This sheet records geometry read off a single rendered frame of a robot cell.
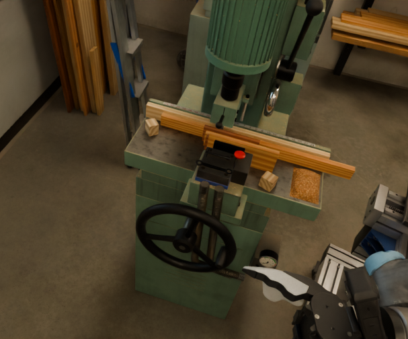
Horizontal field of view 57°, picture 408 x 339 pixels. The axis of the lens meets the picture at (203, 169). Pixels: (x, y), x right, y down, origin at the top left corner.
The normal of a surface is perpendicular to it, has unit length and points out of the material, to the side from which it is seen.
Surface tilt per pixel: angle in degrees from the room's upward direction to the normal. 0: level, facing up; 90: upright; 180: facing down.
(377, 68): 90
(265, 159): 90
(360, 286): 31
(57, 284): 0
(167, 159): 0
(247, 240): 90
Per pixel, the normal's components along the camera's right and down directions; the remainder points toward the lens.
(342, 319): 0.14, -0.77
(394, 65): -0.22, 0.69
